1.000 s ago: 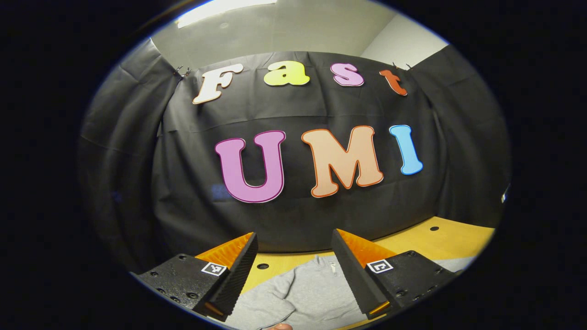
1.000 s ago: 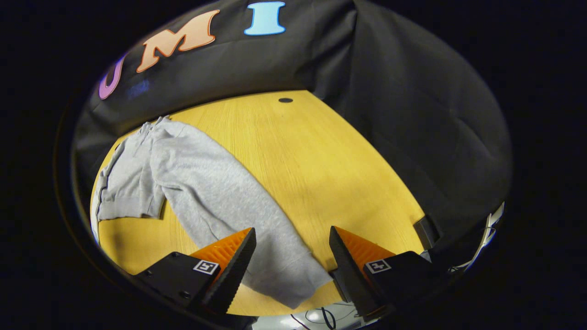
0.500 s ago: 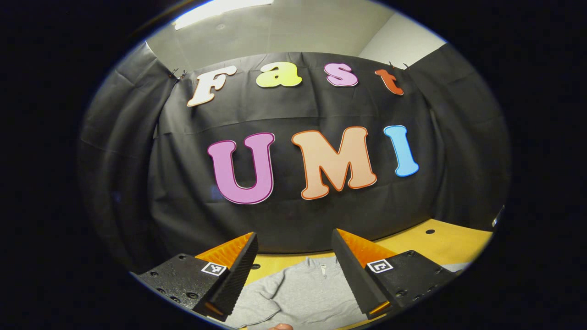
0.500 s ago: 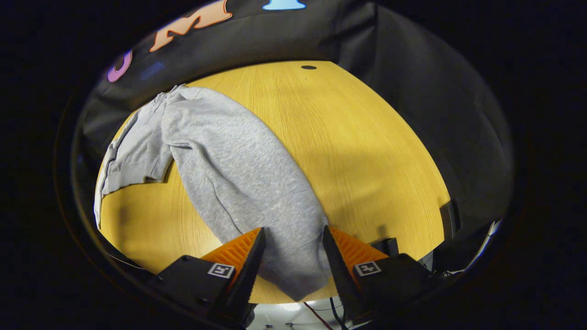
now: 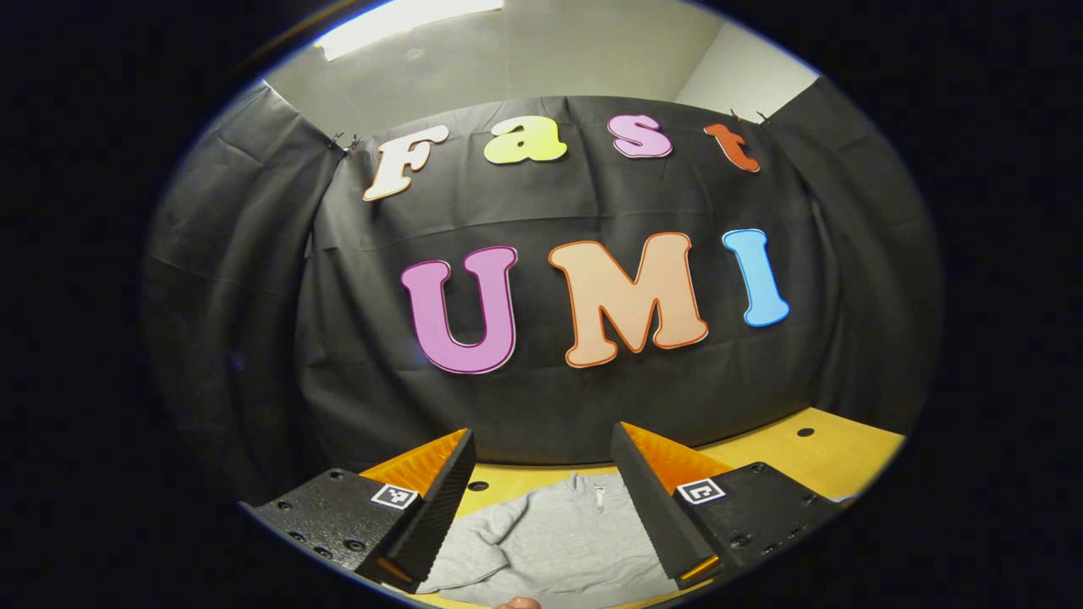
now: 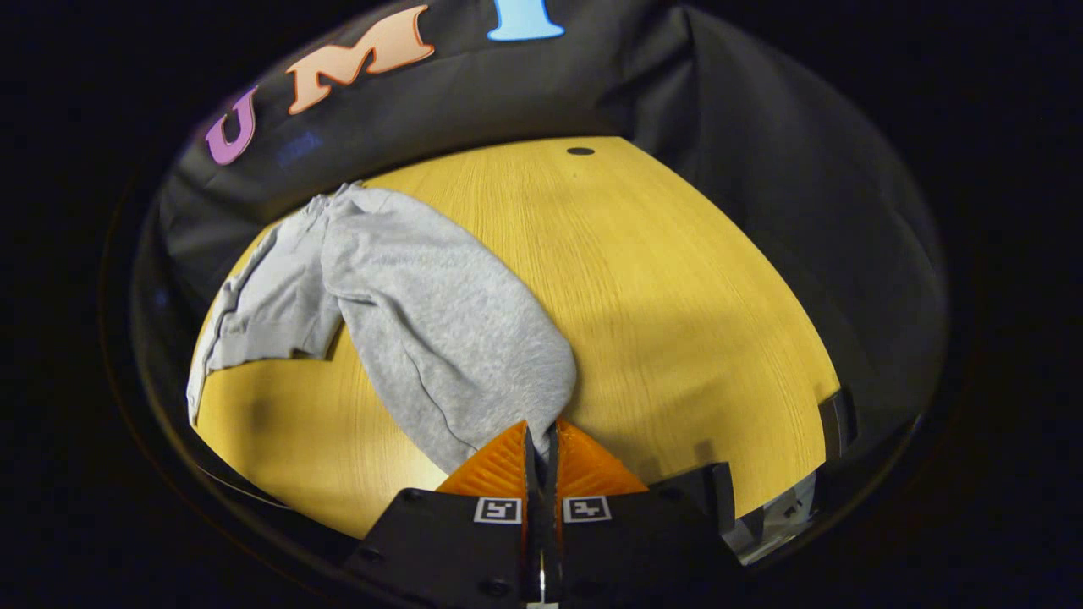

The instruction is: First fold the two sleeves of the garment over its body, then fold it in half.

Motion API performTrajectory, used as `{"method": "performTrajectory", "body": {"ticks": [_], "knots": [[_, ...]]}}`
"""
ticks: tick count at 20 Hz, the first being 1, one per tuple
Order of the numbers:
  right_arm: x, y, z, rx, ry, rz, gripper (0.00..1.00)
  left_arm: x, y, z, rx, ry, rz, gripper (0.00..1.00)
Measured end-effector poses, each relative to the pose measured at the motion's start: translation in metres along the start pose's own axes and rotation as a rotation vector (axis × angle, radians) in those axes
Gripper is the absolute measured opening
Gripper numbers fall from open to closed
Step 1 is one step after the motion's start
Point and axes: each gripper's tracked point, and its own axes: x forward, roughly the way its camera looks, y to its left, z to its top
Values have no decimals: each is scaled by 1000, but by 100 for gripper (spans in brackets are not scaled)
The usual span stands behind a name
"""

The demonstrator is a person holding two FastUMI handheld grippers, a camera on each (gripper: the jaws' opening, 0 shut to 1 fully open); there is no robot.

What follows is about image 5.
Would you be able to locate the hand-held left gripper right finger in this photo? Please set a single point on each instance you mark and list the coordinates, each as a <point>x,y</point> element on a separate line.
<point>656,516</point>

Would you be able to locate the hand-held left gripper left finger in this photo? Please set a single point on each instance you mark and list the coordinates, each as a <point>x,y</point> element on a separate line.
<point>440,507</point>

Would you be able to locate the grey zip sweatshirt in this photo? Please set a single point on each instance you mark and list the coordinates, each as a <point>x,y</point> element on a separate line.
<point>550,541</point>

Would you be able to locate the black backdrop cloth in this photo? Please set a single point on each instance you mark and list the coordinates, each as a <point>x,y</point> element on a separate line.
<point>355,254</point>

